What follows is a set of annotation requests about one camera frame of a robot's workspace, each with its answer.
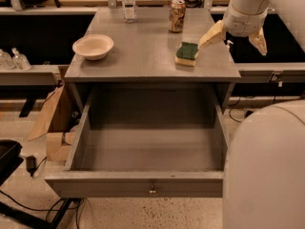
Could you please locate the grey metal cabinet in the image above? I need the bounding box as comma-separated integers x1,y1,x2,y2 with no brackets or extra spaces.
65,7,240,108

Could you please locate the brown cardboard box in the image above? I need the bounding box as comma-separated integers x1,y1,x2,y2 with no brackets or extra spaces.
27,65,80,162

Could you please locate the black cable on floor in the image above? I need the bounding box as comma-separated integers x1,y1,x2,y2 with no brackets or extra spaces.
228,108,244,124

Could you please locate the black plastic bin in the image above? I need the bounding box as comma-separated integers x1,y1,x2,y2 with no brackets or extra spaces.
0,139,23,186

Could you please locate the clear sanitizer bottle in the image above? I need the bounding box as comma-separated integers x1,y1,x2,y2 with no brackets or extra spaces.
11,48,31,71
0,49,15,70

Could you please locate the black power adapter left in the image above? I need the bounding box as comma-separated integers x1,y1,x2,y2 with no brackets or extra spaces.
26,156,36,176

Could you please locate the open grey top drawer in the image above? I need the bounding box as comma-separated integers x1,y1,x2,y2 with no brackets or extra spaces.
46,84,228,198

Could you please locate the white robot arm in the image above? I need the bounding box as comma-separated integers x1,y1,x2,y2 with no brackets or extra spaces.
198,0,305,229

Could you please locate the small white pump bottle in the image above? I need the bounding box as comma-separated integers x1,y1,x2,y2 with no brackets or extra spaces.
226,40,234,52

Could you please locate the green and yellow sponge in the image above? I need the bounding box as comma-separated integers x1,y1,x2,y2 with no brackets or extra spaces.
175,42,198,67

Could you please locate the white paper bowl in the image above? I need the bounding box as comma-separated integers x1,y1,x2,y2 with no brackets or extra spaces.
72,34,114,61

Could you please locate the clear sanitizer bottle left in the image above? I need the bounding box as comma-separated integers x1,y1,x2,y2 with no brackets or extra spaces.
0,49,15,70

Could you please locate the clear plastic water bottle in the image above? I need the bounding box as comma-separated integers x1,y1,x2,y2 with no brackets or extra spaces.
122,0,136,23

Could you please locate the drawer knob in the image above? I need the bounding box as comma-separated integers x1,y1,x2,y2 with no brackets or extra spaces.
148,184,158,196

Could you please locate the clear sanitizer bottle right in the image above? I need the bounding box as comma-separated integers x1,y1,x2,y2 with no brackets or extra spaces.
11,48,31,71

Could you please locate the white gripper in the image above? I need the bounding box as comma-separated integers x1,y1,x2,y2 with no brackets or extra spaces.
198,2,268,56

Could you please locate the brown soda can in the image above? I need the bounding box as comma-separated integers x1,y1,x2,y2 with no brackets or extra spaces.
169,0,186,32

